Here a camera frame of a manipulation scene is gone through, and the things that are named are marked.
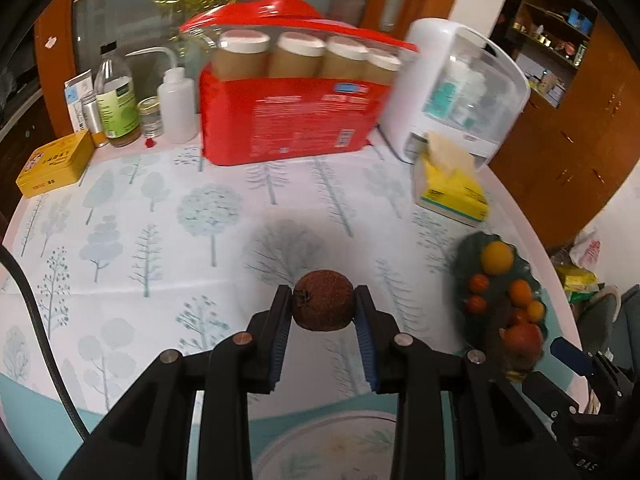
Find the red tomato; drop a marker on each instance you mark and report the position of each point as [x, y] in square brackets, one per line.
[476, 303]
[479, 282]

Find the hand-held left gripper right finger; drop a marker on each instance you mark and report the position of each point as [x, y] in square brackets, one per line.
[367, 350]

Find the white printed plate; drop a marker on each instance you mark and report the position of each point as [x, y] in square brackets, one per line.
[325, 450]

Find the green label glass bottle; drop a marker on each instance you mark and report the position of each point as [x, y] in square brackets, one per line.
[117, 110]

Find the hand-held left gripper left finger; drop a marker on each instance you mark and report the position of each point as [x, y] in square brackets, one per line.
[280, 345]

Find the silver metal can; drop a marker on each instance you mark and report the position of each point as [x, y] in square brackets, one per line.
[90, 120]

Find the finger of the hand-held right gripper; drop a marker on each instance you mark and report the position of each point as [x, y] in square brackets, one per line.
[552, 395]
[570, 356]

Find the brown wrinkled round fruit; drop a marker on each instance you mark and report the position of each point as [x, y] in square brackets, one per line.
[322, 302]

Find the red apple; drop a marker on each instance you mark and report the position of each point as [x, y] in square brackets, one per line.
[522, 339]

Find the wooden cabinet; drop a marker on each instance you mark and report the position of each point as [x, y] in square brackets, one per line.
[560, 160]

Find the white plastic storage box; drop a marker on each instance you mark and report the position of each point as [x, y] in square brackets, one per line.
[425, 85]

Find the yellow tissue pack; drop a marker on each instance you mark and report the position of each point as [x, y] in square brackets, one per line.
[450, 195]

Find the yellow plastic bag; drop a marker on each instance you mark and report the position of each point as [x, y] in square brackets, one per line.
[577, 285]

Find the grey chair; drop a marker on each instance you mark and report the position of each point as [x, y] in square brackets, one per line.
[607, 315]

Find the red pack of paper cups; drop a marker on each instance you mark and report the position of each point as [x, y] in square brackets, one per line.
[290, 120]

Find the white squeeze bottle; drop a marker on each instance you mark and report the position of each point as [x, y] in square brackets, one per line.
[175, 110]

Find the small yellow fruit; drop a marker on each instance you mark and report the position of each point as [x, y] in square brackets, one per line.
[517, 375]

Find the orange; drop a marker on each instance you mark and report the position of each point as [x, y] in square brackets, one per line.
[520, 291]
[535, 311]

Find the small red fruit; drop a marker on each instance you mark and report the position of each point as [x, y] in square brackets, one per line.
[519, 316]

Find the small glass jar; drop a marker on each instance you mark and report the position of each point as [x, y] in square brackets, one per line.
[151, 120]

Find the white plastic bag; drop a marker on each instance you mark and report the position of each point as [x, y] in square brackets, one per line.
[587, 250]

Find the dark green scalloped plate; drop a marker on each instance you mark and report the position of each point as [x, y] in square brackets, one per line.
[464, 265]

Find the white and blue carton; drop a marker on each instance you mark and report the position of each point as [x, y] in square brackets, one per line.
[75, 100]

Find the yellow pear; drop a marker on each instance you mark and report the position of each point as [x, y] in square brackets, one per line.
[496, 257]

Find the yellow flat box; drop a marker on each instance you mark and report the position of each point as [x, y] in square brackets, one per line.
[52, 162]

